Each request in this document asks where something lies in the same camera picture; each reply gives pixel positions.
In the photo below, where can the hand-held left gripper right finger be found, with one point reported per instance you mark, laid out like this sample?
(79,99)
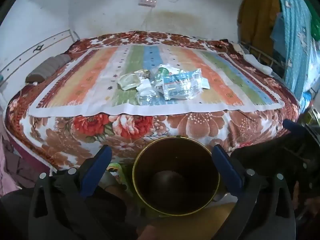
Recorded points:
(226,173)

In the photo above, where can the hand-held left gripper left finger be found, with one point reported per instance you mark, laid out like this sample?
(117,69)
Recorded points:
(96,173)

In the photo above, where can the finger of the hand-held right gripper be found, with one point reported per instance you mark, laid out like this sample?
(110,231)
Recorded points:
(303,166)
(291,125)

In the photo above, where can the dark bucket with yellow rim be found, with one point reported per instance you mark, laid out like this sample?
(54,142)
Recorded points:
(175,175)

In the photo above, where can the clear plastic bag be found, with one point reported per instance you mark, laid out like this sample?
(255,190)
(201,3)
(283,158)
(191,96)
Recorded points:
(147,98)

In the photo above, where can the blue face mask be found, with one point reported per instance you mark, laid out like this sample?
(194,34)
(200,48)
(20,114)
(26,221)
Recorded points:
(205,83)

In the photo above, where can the white tissue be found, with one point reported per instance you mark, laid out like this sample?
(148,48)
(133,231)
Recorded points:
(146,85)

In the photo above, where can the green white package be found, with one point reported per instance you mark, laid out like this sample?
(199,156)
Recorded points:
(163,72)

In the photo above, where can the green patterned cloth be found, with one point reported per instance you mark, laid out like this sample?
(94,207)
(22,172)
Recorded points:
(115,169)

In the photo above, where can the person's right leg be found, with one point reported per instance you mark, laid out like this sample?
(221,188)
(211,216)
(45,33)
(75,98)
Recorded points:
(262,160)

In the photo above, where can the floral brown red blanket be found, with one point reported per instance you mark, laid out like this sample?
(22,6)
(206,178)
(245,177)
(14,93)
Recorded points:
(200,127)

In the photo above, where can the blue patterned hanging cloth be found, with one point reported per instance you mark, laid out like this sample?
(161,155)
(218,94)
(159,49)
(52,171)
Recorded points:
(297,42)

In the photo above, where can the striped colourful mat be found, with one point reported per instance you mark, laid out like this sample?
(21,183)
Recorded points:
(105,80)

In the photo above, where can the yellow green wrapper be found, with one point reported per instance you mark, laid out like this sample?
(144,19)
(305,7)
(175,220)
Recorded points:
(127,81)

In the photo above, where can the blue white plastic package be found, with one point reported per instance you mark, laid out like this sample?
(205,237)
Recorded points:
(180,85)

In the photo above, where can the small silver wrapper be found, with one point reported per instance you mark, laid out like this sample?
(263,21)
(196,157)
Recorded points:
(142,73)

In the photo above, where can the hanging yellow garment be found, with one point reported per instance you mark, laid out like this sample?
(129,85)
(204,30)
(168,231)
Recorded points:
(260,17)

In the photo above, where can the grey brown rolled pillow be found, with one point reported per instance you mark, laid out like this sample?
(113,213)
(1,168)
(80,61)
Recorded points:
(47,67)

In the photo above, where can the white metal headboard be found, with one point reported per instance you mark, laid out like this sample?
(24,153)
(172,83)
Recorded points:
(30,47)

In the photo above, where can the white power strip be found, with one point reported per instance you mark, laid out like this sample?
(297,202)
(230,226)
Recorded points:
(147,2)

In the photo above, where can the white metal footboard rail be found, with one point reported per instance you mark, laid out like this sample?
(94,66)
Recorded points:
(272,60)

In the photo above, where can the white cloth on rail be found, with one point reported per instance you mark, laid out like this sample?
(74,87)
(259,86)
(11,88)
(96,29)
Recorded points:
(257,63)

